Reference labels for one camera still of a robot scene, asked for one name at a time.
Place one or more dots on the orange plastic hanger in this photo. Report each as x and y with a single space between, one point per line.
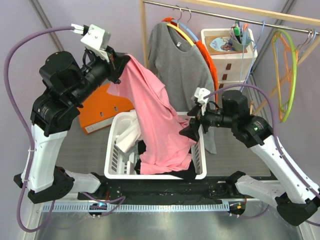
287 62

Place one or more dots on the yellow hanger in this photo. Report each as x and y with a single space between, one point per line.
183 35

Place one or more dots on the white drawer unit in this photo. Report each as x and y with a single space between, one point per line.
228 66

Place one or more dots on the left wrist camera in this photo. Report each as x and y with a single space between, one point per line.
96 40

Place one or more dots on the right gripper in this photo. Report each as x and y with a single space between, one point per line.
191 131

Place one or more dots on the grey sweatshirt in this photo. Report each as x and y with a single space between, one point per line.
179 65

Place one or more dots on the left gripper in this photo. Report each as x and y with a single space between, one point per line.
117 61

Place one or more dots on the pink t shirt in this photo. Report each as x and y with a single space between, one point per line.
166 149

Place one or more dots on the light blue wire hanger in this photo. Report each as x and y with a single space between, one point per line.
248 62

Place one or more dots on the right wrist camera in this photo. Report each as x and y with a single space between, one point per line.
200 99

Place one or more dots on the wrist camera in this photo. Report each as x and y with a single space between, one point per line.
200 99
96 40

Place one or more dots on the white garment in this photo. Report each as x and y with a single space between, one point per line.
129 136

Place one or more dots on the white laundry basket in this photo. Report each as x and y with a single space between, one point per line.
120 166

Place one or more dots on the picture card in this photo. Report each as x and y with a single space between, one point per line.
219 45

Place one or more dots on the orange binder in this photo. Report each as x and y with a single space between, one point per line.
100 108

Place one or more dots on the black garment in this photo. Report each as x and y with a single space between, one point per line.
187 175

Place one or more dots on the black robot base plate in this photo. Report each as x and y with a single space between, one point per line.
210 190

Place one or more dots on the orange garment on rack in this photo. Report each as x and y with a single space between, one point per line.
205 54

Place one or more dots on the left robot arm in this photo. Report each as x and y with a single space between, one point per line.
68 85

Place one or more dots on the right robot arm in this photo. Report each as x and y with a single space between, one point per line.
297 199

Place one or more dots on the slotted cable duct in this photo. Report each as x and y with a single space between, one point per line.
95 207

